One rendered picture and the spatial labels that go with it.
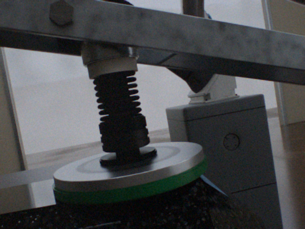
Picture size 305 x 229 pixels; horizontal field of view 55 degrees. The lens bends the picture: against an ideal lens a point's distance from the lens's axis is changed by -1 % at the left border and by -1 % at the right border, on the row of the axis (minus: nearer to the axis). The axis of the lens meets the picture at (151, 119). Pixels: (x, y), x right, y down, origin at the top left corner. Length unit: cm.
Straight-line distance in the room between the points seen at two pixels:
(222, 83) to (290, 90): 496
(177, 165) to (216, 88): 113
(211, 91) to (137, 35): 109
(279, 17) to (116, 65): 615
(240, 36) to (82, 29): 21
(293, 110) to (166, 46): 608
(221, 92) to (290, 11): 527
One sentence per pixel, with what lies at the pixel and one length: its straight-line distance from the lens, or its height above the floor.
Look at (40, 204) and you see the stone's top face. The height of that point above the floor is 80.
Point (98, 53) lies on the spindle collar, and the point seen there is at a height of 98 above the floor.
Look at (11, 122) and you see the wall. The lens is 550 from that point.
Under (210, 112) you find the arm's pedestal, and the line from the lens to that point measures 136.
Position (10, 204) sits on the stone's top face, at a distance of 45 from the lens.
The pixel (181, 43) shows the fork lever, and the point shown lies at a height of 97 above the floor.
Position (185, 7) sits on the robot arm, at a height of 129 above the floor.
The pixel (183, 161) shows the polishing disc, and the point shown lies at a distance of 36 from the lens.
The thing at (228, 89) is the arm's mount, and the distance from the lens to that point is 149.
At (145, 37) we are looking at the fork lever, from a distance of 38.
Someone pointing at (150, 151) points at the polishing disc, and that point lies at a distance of 41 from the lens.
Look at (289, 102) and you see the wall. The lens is 637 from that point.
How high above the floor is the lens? 91
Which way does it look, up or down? 4 degrees down
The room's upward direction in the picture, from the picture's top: 10 degrees counter-clockwise
